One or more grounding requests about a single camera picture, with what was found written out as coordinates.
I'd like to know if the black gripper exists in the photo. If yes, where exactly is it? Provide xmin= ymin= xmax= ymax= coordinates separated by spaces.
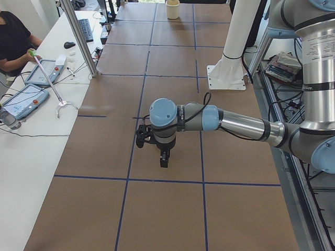
xmin=156 ymin=140 xmax=176 ymax=168

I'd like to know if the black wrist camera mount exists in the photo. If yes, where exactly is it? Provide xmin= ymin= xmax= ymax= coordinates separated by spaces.
xmin=136 ymin=124 xmax=154 ymax=148

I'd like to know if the seated person in black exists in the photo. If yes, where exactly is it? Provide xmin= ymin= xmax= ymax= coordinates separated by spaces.
xmin=1 ymin=10 xmax=42 ymax=76

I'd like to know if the cream cup at far end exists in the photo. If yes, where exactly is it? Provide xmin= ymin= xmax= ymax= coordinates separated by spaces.
xmin=166 ymin=0 xmax=180 ymax=19

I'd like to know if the reacher grabber stick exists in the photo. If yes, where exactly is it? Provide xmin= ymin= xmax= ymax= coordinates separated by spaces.
xmin=28 ymin=49 xmax=79 ymax=119

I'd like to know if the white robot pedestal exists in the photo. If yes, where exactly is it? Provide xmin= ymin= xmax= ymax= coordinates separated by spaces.
xmin=207 ymin=0 xmax=266 ymax=90

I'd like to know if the near blue teach pendant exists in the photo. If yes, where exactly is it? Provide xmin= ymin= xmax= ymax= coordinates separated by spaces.
xmin=2 ymin=84 xmax=49 ymax=120

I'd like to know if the black computer mouse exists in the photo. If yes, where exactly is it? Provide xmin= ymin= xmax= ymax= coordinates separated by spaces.
xmin=63 ymin=41 xmax=76 ymax=49

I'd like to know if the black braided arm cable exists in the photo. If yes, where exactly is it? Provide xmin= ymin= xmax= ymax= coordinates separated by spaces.
xmin=141 ymin=91 xmax=262 ymax=142

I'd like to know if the black keyboard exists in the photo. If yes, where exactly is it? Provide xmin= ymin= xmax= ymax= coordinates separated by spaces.
xmin=78 ymin=19 xmax=94 ymax=42

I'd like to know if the stack of books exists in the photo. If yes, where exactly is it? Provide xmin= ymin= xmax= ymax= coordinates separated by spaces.
xmin=265 ymin=52 xmax=302 ymax=83

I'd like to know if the clear water bottle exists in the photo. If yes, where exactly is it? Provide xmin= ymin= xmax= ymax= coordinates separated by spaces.
xmin=1 ymin=106 xmax=21 ymax=130

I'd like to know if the blue teach pendant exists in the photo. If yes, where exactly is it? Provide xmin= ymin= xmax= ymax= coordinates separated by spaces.
xmin=2 ymin=84 xmax=49 ymax=120
xmin=24 ymin=59 xmax=65 ymax=87

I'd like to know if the aluminium frame post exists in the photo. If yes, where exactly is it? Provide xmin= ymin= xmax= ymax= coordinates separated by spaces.
xmin=60 ymin=0 xmax=98 ymax=77

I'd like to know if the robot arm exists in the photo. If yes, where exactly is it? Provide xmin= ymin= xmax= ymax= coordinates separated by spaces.
xmin=136 ymin=1 xmax=334 ymax=174

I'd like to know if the far blue teach pendant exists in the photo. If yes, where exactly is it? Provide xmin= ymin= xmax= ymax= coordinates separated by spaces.
xmin=24 ymin=59 xmax=65 ymax=87

